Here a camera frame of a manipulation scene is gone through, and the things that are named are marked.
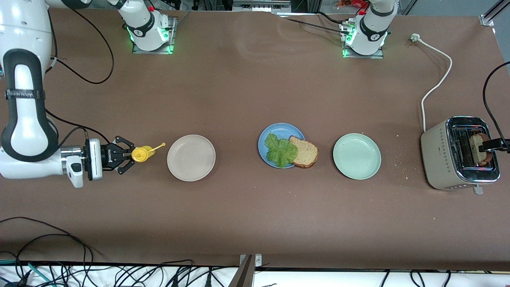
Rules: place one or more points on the aluminium frame profile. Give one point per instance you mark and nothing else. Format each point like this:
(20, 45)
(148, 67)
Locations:
(488, 18)
(407, 7)

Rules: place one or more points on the brown bread slice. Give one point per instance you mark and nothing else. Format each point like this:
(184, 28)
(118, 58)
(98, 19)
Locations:
(306, 153)
(475, 145)

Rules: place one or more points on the pale green plate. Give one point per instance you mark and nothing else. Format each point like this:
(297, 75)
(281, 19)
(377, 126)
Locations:
(357, 156)

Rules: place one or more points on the red packet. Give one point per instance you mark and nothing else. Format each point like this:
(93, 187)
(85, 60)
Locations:
(352, 3)

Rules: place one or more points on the grey metal table bracket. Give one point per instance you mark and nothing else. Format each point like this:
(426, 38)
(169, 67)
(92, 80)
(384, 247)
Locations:
(245, 275)

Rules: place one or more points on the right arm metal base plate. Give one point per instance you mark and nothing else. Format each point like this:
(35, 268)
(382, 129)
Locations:
(153, 52)

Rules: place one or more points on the yellow mustard squeeze bottle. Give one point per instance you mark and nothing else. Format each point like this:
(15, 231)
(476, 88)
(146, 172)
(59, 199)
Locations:
(141, 154)

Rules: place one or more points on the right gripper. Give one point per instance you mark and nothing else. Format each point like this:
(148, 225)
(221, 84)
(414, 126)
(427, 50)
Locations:
(109, 155)

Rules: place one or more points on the beige plate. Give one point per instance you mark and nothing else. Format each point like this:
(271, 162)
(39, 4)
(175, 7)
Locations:
(191, 158)

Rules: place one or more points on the blue plate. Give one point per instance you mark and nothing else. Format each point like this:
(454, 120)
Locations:
(281, 129)

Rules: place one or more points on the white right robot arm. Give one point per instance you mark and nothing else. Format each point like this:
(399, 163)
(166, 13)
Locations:
(28, 119)

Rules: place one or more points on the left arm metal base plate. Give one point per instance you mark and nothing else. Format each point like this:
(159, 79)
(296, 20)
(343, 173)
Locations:
(362, 56)

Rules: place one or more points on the grey metal rail box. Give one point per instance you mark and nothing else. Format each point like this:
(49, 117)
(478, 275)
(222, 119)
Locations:
(261, 4)

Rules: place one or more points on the beige chrome toaster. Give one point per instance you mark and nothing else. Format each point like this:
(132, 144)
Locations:
(438, 159)

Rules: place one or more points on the green lettuce leaf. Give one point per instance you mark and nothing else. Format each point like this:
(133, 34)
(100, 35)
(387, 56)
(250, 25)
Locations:
(281, 152)

